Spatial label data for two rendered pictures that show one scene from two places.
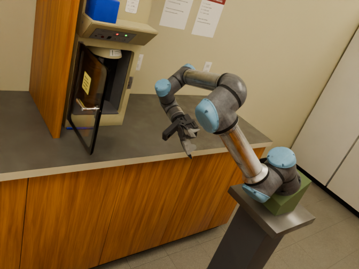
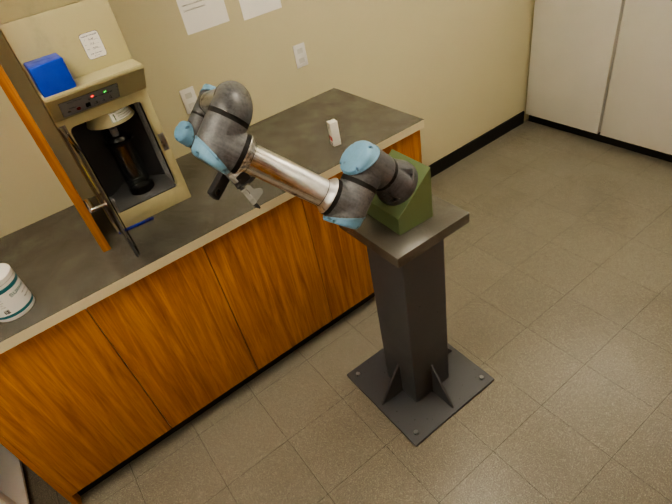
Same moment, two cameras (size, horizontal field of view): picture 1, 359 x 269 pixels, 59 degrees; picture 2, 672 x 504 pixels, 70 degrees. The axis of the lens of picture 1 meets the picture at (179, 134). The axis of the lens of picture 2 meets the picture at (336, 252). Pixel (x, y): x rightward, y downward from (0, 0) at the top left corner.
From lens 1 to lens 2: 0.67 m
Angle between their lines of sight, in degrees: 17
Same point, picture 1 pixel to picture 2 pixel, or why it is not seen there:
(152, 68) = not seen: hidden behind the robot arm
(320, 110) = (544, 17)
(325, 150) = (576, 78)
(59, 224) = (166, 344)
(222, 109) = (215, 140)
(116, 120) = (179, 195)
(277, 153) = (350, 155)
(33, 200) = (113, 330)
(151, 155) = (228, 221)
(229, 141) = (257, 173)
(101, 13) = (48, 84)
